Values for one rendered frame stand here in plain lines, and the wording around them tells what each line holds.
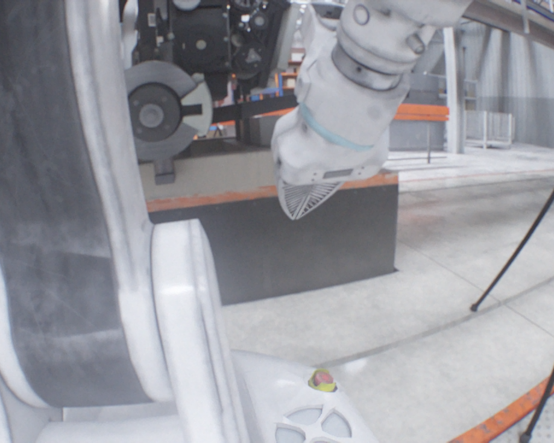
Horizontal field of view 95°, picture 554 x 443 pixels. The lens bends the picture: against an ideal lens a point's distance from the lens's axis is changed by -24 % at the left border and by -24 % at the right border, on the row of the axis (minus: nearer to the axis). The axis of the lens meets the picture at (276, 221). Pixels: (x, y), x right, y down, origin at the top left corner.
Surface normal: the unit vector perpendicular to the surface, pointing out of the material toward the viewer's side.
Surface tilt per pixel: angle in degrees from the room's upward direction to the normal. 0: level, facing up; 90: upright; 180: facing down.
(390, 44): 134
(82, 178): 110
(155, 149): 104
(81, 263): 75
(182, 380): 64
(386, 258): 90
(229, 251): 90
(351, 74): 121
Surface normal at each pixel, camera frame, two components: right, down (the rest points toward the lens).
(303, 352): -0.05, -0.95
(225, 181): 0.25, 0.28
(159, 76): 0.26, 0.50
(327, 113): -0.65, 0.65
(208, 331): 0.22, -0.16
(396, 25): -0.17, 0.88
